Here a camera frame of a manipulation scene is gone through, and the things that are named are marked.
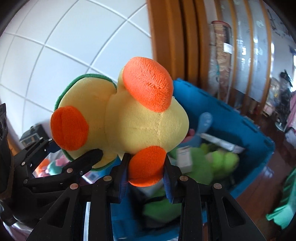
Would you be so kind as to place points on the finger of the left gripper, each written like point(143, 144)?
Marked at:
point(71, 173)
point(35, 153)

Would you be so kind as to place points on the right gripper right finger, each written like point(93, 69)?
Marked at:
point(226, 220)

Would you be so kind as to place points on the pig plush orange dress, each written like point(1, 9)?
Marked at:
point(41, 170)

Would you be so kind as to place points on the blue plastic storage bin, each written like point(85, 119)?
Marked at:
point(227, 149)

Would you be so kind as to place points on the green cloth on floor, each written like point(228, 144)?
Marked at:
point(284, 213)

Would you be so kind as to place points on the yellow orange turtle plush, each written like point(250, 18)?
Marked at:
point(136, 115)

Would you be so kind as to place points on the orange wooden door frame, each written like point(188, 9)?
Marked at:
point(181, 39)

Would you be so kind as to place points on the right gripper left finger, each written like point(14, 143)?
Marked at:
point(85, 209)

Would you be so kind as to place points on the pig plush teal dress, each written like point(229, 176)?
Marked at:
point(56, 166)

